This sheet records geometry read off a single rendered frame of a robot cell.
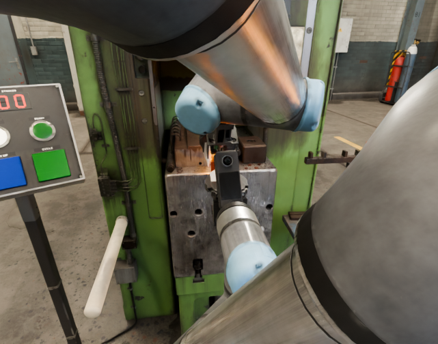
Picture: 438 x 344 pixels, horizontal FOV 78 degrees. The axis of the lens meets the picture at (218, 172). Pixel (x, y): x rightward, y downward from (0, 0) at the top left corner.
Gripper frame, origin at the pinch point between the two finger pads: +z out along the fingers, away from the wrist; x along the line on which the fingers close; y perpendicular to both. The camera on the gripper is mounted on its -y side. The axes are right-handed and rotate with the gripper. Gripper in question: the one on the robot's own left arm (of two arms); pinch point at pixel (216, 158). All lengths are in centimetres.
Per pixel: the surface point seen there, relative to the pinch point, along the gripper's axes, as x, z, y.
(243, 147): 11.5, 10.9, -12.9
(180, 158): -10.3, 13.1, -11.2
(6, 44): -352, 256, -526
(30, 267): -112, 126, -18
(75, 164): -38.6, 1.9, -1.9
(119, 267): -40, 65, 7
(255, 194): 14.9, 21.4, 0.4
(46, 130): -44.9, -4.9, -8.5
